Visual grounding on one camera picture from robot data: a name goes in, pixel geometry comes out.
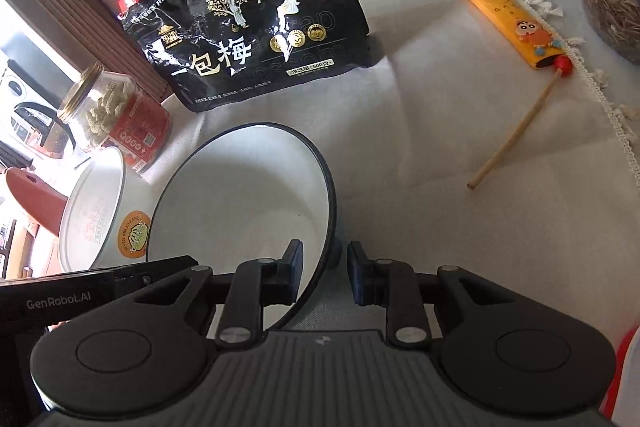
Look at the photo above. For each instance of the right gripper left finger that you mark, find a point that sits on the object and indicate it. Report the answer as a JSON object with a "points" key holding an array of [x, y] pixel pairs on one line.
{"points": [[176, 309]]}

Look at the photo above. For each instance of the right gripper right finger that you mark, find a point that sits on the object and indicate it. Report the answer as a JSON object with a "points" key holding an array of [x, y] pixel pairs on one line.
{"points": [[457, 295]]}

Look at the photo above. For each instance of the blue enamel bowl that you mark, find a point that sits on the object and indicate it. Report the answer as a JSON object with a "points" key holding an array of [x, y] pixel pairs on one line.
{"points": [[246, 194]]}

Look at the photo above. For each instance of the beige fringed table cloth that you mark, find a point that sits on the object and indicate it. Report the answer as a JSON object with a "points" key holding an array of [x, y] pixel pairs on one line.
{"points": [[557, 220]]}

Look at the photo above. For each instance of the plastic peanut jar red label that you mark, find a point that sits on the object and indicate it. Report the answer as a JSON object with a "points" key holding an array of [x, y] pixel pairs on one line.
{"points": [[109, 109]]}

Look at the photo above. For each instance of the black plum snack bag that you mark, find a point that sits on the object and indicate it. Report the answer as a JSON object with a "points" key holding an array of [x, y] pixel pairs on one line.
{"points": [[217, 52]]}

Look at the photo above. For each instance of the orange cartoon case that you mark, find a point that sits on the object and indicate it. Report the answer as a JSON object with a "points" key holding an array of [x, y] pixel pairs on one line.
{"points": [[534, 42]]}

